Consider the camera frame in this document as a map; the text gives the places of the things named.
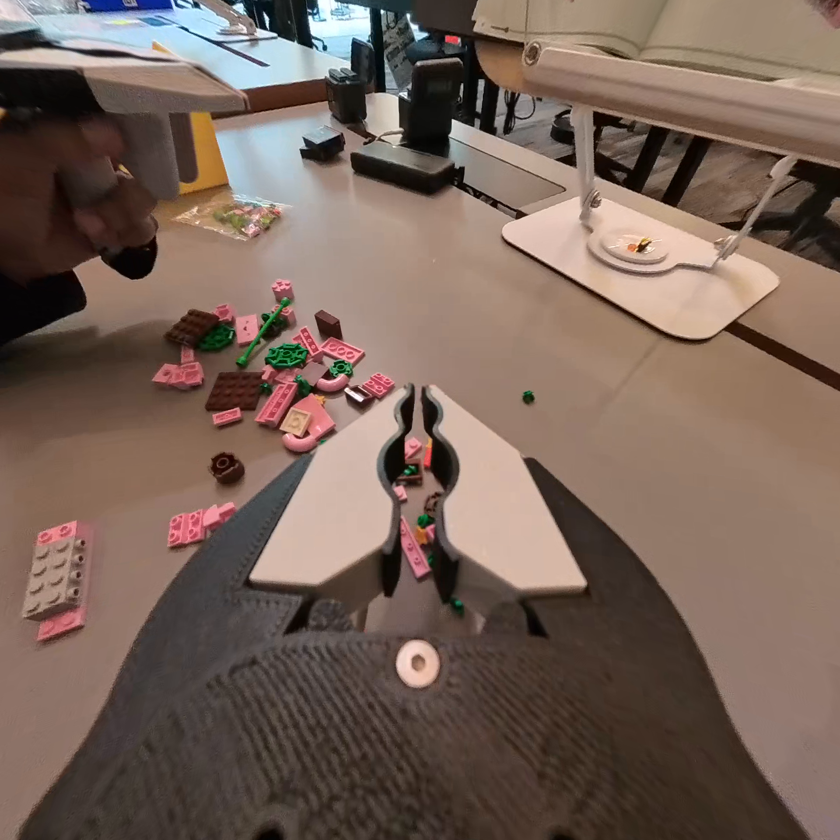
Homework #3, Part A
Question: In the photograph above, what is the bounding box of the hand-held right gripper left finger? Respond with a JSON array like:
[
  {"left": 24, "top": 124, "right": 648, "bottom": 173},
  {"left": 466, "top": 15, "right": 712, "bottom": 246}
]
[{"left": 248, "top": 385, "right": 417, "bottom": 623}]

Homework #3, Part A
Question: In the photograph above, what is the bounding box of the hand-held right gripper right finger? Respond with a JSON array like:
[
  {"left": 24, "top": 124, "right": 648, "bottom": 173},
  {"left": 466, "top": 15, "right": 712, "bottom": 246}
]
[{"left": 421, "top": 385, "right": 588, "bottom": 632}]

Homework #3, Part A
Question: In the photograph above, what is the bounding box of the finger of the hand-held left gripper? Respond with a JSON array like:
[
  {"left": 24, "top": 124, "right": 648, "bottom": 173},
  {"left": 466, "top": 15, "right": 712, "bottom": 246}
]
[{"left": 0, "top": 47, "right": 252, "bottom": 116}]

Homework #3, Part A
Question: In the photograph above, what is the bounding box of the grey studded toy brick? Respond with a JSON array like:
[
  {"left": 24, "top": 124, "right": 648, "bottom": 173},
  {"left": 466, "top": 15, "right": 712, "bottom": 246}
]
[{"left": 21, "top": 535, "right": 88, "bottom": 621}]

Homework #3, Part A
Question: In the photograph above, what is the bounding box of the pink and grey brick assembly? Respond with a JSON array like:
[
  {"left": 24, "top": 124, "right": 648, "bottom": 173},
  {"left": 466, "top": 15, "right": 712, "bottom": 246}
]
[{"left": 21, "top": 520, "right": 93, "bottom": 643}]

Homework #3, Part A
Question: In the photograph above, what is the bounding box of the instruction booklet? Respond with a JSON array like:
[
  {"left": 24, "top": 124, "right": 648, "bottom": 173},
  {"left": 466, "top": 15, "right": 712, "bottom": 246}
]
[{"left": 472, "top": 0, "right": 840, "bottom": 83}]

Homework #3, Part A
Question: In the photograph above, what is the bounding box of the person's left forearm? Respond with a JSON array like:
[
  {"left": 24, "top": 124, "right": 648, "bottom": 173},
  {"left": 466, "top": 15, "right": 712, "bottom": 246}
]
[{"left": 0, "top": 266, "right": 88, "bottom": 349}]

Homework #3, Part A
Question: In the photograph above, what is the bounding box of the person's left hand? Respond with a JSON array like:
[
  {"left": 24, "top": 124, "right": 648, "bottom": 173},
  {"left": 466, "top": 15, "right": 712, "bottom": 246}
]
[{"left": 0, "top": 117, "right": 160, "bottom": 284}]

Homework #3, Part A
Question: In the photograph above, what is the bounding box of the large yellow bin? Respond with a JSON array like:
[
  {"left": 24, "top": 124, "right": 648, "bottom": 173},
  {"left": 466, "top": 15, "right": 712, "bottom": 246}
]
[{"left": 151, "top": 41, "right": 231, "bottom": 196}]

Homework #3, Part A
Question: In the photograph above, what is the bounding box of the clear plastic packet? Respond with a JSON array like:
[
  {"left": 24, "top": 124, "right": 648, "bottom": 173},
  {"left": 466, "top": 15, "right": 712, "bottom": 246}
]
[{"left": 172, "top": 193, "right": 293, "bottom": 242}]

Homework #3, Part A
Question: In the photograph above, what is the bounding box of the brown studded plate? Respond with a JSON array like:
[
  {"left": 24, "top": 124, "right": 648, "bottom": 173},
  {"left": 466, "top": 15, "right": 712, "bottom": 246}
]
[
  {"left": 205, "top": 371, "right": 265, "bottom": 412},
  {"left": 164, "top": 308, "right": 221, "bottom": 349}
]

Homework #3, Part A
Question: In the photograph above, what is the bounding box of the small black box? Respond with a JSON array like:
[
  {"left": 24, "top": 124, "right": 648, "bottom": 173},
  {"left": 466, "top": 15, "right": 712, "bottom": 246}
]
[{"left": 301, "top": 126, "right": 347, "bottom": 161}]

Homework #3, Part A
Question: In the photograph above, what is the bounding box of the pile of pink toy bricks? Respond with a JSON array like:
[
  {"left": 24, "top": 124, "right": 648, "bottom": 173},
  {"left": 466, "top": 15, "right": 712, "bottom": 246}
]
[{"left": 151, "top": 279, "right": 434, "bottom": 581}]

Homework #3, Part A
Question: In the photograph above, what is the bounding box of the black cube device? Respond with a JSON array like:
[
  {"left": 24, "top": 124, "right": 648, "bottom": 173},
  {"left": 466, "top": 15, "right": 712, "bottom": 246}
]
[{"left": 325, "top": 66, "right": 368, "bottom": 124}]

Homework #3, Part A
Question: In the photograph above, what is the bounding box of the long green toy stem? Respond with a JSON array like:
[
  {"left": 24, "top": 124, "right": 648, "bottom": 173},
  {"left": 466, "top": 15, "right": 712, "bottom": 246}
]
[{"left": 236, "top": 297, "right": 291, "bottom": 367}]

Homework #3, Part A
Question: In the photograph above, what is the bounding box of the black flat device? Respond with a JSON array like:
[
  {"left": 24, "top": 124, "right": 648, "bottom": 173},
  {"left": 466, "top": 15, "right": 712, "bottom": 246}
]
[{"left": 350, "top": 141, "right": 460, "bottom": 196}]

